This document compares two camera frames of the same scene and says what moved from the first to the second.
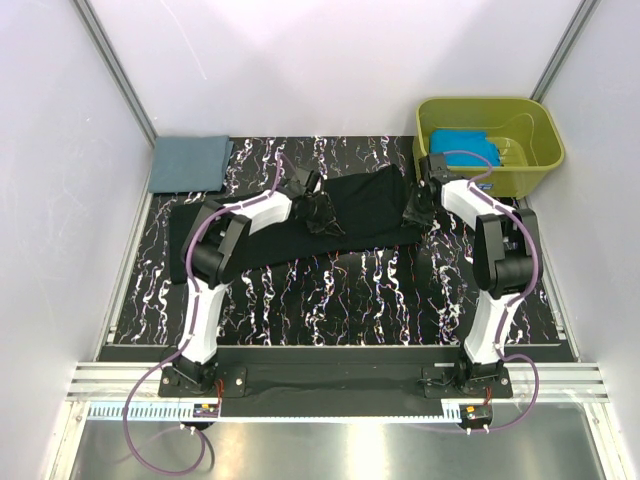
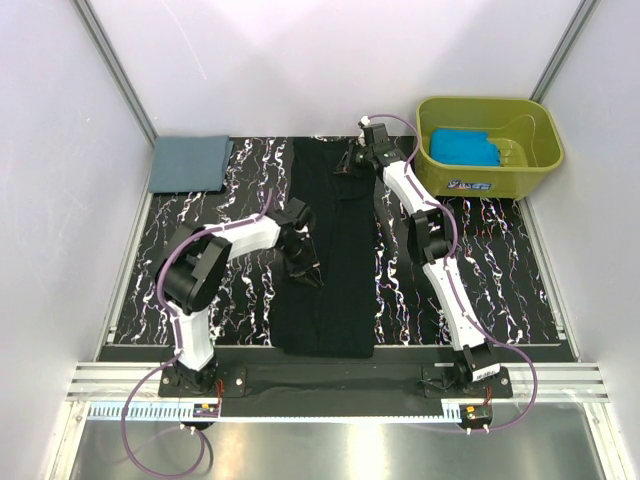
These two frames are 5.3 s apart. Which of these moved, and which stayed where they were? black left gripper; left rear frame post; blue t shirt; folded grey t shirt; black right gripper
Moved: black right gripper; black left gripper
Stayed: folded grey t shirt; left rear frame post; blue t shirt
